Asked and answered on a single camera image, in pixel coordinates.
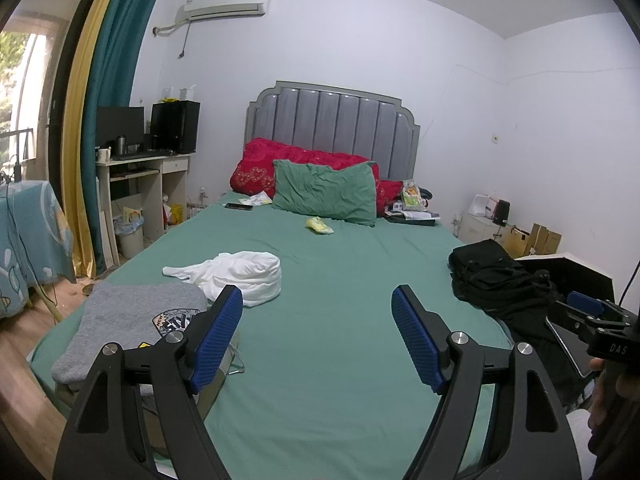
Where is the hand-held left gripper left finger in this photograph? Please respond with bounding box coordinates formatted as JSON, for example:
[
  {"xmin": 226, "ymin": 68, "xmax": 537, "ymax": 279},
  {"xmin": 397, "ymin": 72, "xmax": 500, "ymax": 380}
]
[{"xmin": 52, "ymin": 284, "xmax": 244, "ymax": 480}]

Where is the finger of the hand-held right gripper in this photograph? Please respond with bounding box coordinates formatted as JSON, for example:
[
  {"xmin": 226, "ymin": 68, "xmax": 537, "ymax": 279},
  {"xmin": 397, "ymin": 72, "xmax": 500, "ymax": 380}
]
[
  {"xmin": 546, "ymin": 301, "xmax": 601, "ymax": 335},
  {"xmin": 567, "ymin": 291, "xmax": 623, "ymax": 322}
]

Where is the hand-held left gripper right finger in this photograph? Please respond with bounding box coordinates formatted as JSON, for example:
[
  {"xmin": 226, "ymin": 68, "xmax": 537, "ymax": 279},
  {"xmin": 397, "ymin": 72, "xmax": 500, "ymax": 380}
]
[{"xmin": 391, "ymin": 284, "xmax": 583, "ymax": 480}]

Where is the white garment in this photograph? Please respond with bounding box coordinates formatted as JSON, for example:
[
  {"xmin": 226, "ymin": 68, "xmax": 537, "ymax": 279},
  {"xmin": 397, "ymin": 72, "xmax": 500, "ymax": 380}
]
[{"xmin": 162, "ymin": 251, "xmax": 282, "ymax": 308}]

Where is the grey sweatshirt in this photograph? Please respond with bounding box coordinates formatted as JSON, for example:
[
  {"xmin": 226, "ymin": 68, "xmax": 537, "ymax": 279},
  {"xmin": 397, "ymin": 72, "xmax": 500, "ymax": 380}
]
[{"xmin": 50, "ymin": 280, "xmax": 209, "ymax": 397}]

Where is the person's right hand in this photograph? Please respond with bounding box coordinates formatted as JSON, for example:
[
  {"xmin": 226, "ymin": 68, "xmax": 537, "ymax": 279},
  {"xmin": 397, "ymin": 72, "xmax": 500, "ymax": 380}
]
[{"xmin": 586, "ymin": 356, "xmax": 610, "ymax": 455}]

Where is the black box with white rim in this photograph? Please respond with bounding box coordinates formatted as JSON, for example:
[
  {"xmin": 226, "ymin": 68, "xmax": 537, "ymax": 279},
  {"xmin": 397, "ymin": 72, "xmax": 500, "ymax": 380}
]
[{"xmin": 515, "ymin": 252, "xmax": 617, "ymax": 307}]

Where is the khaki folded garment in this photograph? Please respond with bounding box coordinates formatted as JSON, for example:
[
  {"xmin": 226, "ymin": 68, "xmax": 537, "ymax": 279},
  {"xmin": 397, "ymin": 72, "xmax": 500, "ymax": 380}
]
[{"xmin": 55, "ymin": 332, "xmax": 246, "ymax": 466}]

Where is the brown paper bag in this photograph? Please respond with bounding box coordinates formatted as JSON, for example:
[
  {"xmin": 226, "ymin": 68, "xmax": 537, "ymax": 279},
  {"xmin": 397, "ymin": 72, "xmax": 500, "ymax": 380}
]
[{"xmin": 502, "ymin": 226, "xmax": 532, "ymax": 259}]

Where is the black backpack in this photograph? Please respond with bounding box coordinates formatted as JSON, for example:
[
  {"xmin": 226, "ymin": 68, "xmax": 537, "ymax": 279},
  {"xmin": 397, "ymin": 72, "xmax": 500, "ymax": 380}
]
[{"xmin": 447, "ymin": 239, "xmax": 596, "ymax": 411}]

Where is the bed with green sheet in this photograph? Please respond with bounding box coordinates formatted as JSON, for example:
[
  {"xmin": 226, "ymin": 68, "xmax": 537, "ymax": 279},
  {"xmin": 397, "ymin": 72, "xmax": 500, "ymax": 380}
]
[{"xmin": 27, "ymin": 192, "xmax": 512, "ymax": 480}]

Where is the white nightstand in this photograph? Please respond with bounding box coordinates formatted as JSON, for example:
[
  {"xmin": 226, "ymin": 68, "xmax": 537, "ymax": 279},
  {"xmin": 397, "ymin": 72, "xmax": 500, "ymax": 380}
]
[{"xmin": 457, "ymin": 210, "xmax": 516, "ymax": 249}]

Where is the pile of books and papers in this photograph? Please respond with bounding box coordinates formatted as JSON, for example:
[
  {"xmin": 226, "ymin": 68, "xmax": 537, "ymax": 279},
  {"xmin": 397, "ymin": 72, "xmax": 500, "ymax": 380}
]
[{"xmin": 385, "ymin": 207, "xmax": 443, "ymax": 227}]

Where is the white trash bin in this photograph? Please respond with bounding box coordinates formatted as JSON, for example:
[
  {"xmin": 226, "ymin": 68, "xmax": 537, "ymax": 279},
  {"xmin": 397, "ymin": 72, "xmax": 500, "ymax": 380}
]
[{"xmin": 114, "ymin": 215, "xmax": 146, "ymax": 259}]

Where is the green snack bag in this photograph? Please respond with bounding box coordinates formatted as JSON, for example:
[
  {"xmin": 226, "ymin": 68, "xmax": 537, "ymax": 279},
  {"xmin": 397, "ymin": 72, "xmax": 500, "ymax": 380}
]
[{"xmin": 402, "ymin": 180, "xmax": 426, "ymax": 211}]

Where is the white computer desk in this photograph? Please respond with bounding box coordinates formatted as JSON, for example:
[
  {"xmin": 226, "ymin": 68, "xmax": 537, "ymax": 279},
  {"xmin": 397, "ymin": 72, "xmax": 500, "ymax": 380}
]
[{"xmin": 95, "ymin": 152, "xmax": 193, "ymax": 272}]

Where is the green pillow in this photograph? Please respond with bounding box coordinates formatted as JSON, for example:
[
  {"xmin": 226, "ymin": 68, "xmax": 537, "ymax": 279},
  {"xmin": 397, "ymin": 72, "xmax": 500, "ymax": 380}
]
[{"xmin": 270, "ymin": 159, "xmax": 380, "ymax": 228}]

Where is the red patterned pillow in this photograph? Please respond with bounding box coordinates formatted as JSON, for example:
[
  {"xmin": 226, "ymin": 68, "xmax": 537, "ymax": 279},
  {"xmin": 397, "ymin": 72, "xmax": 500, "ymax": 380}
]
[{"xmin": 230, "ymin": 137, "xmax": 404, "ymax": 216}]

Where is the black keyboard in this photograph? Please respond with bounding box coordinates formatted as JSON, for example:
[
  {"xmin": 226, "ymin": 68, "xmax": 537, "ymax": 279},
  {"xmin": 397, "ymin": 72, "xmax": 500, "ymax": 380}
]
[{"xmin": 112, "ymin": 149, "xmax": 176, "ymax": 161}]

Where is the blue patterned bedding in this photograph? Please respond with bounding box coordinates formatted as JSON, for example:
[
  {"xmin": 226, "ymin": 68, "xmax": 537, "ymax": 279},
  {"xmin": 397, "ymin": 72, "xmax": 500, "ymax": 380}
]
[{"xmin": 0, "ymin": 180, "xmax": 76, "ymax": 319}]

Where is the black computer tower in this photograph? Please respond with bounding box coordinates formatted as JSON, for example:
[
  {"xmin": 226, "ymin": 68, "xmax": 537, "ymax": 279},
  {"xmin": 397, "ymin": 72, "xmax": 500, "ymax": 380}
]
[{"xmin": 150, "ymin": 101, "xmax": 201, "ymax": 155}]

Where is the black monitor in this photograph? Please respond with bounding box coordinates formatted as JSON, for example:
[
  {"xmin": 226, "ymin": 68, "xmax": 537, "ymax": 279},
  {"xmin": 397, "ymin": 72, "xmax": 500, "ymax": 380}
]
[{"xmin": 96, "ymin": 106, "xmax": 146, "ymax": 152}]

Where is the grey padded headboard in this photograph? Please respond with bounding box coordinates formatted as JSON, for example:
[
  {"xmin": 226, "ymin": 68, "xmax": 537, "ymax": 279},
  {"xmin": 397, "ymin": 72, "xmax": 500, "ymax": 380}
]
[{"xmin": 244, "ymin": 80, "xmax": 421, "ymax": 183}]

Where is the black metal railing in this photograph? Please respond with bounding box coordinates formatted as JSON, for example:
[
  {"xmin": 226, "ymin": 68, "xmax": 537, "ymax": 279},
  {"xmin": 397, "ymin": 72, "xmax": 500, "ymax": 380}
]
[{"xmin": 0, "ymin": 127, "xmax": 34, "ymax": 186}]

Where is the teal curtain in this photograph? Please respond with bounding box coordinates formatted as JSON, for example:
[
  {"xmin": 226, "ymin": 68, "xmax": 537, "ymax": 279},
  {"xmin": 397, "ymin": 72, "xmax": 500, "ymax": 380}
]
[{"xmin": 80, "ymin": 0, "xmax": 168, "ymax": 276}]

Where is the air conditioner pipe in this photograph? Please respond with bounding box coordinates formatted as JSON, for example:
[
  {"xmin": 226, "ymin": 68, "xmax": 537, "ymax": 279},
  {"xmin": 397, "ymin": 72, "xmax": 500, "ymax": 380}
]
[{"xmin": 152, "ymin": 19, "xmax": 192, "ymax": 59}]

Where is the white air conditioner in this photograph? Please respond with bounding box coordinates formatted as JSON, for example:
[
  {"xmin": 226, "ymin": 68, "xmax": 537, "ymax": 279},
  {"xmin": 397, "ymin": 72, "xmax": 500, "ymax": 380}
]
[{"xmin": 182, "ymin": 0, "xmax": 271, "ymax": 22}]

